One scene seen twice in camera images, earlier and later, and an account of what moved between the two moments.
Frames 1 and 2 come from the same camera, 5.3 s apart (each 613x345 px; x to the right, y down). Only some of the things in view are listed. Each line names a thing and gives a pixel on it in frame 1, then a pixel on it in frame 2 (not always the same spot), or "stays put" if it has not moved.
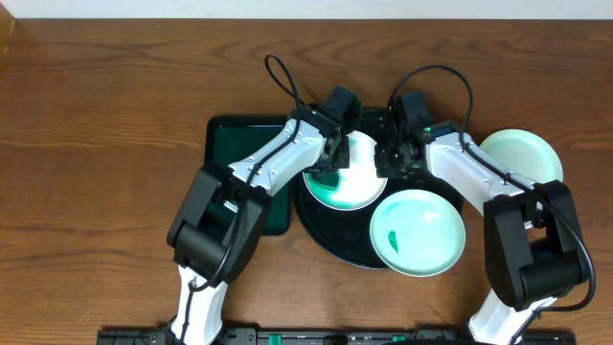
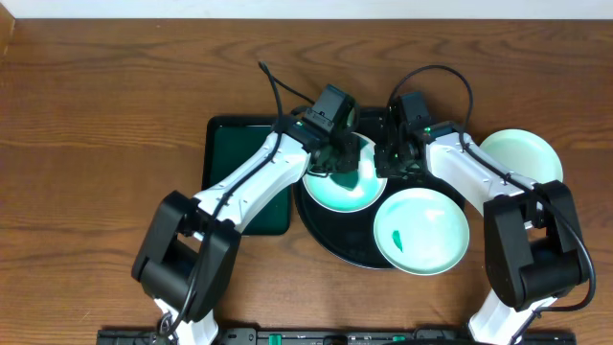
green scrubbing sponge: x=329 y=178 → x=347 y=179
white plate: x=349 y=189 stays put
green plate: x=525 y=153 stays put
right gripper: x=383 y=167 stays put
